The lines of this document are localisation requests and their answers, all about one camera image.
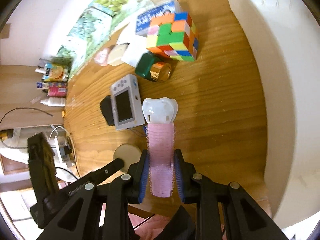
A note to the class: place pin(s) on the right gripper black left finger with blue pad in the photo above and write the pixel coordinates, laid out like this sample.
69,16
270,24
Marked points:
90,209

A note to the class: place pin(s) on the pink heart-shaped container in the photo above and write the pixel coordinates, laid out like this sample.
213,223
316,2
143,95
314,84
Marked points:
102,56

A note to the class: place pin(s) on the pink snack packet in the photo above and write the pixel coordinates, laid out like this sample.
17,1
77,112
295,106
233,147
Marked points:
57,89

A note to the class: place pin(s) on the multicolour puzzle cube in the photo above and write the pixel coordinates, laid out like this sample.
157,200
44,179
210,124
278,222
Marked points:
173,36

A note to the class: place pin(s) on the beige cardboard box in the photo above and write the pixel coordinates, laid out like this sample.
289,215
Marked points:
115,55

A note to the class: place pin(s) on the white plastic storage tray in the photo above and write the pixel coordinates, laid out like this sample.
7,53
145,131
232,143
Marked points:
284,38

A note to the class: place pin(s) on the white square charger block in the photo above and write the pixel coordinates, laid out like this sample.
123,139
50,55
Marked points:
134,52

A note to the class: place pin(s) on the orange juice carton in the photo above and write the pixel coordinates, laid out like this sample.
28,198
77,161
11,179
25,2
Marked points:
55,73

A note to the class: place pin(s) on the round beige coaster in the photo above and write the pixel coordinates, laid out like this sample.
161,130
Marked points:
129,154

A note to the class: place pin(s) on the green grape cardboard panel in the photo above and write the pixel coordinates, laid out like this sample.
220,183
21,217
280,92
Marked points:
94,27

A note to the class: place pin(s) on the white squeeze bottle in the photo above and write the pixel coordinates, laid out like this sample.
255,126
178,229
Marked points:
54,102

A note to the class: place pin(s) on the green bottle gold cap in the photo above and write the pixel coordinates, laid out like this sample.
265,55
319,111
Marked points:
152,68

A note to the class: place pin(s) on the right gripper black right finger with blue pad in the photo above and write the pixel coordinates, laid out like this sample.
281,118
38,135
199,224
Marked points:
222,210

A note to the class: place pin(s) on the white tooth-shaped case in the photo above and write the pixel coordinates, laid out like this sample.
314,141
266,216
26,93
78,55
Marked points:
160,111

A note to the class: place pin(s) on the pink hair roller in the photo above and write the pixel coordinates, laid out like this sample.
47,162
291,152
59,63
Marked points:
161,154

